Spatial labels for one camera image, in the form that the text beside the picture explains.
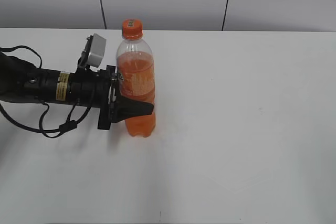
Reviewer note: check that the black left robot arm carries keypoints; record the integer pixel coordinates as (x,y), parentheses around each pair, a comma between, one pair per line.
(22,82)

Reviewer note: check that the orange bottle cap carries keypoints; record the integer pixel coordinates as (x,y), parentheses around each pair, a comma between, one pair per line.
(132,29)

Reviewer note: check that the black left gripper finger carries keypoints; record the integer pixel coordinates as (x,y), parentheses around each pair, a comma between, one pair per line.
(128,108)

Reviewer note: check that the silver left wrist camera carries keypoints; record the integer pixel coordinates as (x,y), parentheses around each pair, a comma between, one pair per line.
(93,53)

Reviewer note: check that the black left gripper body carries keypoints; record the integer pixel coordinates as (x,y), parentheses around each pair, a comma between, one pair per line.
(108,94)

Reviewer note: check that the orange soda plastic bottle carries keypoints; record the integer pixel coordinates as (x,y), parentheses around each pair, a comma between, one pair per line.
(135,67)

